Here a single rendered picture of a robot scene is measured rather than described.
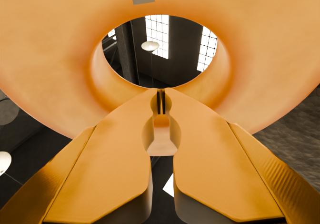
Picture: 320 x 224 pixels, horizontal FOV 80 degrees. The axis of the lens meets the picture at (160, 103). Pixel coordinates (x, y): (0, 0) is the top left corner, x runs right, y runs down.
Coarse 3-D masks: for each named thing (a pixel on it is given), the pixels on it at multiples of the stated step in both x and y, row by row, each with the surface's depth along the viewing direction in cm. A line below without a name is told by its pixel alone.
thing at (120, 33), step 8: (128, 24) 441; (120, 32) 428; (128, 32) 457; (120, 40) 444; (128, 40) 468; (120, 48) 463; (128, 48) 481; (120, 56) 484; (128, 56) 494; (128, 64) 488; (136, 64) 517; (128, 72) 510; (136, 72) 541; (128, 80) 533; (136, 80) 564
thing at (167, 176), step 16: (112, 48) 988; (112, 64) 1136; (144, 80) 1034; (0, 128) 691; (16, 128) 837; (32, 128) 835; (48, 128) 833; (0, 144) 784; (16, 144) 763; (32, 144) 781; (48, 144) 779; (64, 144) 777; (16, 160) 736; (32, 160) 734; (48, 160) 732; (160, 160) 722; (0, 176) 694; (16, 176) 693; (160, 176) 681; (0, 192) 657; (160, 192) 645; (0, 208) 623; (160, 208) 612
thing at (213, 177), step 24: (168, 96) 10; (192, 120) 8; (216, 120) 8; (192, 144) 7; (216, 144) 7; (192, 168) 6; (216, 168) 6; (240, 168) 6; (192, 192) 6; (216, 192) 6; (240, 192) 6; (264, 192) 5; (192, 216) 6; (216, 216) 5; (240, 216) 5; (264, 216) 5
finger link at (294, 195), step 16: (240, 128) 8; (240, 144) 7; (256, 144) 7; (256, 160) 6; (272, 160) 6; (272, 176) 6; (288, 176) 6; (272, 192) 5; (288, 192) 5; (304, 192) 5; (288, 208) 5; (304, 208) 5
